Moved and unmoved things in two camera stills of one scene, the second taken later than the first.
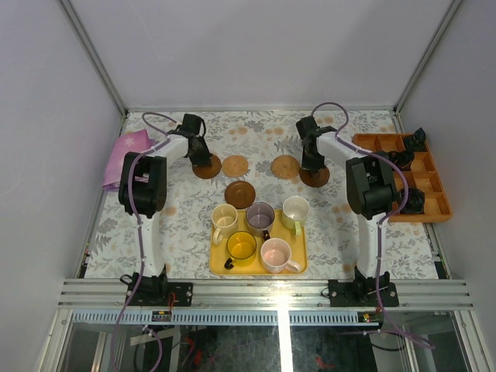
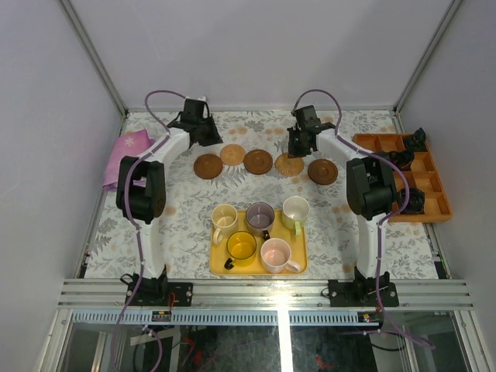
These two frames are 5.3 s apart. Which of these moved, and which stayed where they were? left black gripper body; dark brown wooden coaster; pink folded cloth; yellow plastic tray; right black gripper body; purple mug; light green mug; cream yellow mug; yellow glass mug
Moved: left black gripper body; right black gripper body
Stayed: yellow plastic tray; yellow glass mug; purple mug; cream yellow mug; dark brown wooden coaster; pink folded cloth; light green mug
